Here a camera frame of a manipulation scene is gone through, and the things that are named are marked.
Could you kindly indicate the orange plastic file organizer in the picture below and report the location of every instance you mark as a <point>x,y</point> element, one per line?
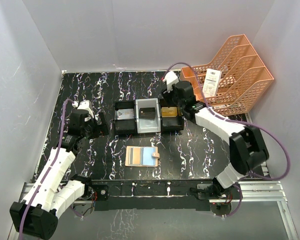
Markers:
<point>244,77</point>

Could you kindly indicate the black card in white tray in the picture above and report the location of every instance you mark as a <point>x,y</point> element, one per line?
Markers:
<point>147,113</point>

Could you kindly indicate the white paper receipt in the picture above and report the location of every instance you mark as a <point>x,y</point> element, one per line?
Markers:
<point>211,82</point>

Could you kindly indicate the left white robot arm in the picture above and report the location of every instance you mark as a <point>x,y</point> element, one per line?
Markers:
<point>38,213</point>

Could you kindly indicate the black tray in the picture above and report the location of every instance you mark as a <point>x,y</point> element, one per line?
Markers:
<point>125,127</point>
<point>170,124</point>

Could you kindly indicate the white middle tray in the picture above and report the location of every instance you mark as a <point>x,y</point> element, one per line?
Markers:
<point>146,126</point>

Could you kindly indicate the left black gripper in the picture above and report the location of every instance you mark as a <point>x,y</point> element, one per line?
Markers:
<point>97,125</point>

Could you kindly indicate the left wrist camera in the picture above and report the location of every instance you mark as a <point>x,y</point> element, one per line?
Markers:
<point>84,105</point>

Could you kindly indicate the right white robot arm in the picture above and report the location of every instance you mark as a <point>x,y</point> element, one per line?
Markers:
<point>247,148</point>

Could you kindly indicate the left black tray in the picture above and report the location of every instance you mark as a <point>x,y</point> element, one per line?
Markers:
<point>125,127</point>

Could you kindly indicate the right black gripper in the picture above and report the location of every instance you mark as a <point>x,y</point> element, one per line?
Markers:
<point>166,97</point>

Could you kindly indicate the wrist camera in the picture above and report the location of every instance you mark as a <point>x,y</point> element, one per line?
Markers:
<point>170,79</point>
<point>84,105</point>

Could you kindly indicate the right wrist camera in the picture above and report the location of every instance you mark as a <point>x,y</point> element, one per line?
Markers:
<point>170,79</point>

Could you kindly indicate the aluminium frame rail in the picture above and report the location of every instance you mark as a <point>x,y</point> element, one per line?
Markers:
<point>251,190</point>

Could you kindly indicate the black front base bar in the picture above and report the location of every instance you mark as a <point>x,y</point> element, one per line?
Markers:
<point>160,194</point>

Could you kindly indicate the beige leather card holder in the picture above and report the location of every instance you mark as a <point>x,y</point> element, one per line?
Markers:
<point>137,156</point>

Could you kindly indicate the right black tray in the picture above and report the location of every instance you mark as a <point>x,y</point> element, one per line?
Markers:
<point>170,124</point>

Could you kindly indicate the gold card in right tray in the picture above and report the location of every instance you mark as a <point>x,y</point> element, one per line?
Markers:
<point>169,112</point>

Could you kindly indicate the silver card in left tray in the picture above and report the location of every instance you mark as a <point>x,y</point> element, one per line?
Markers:
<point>125,114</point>

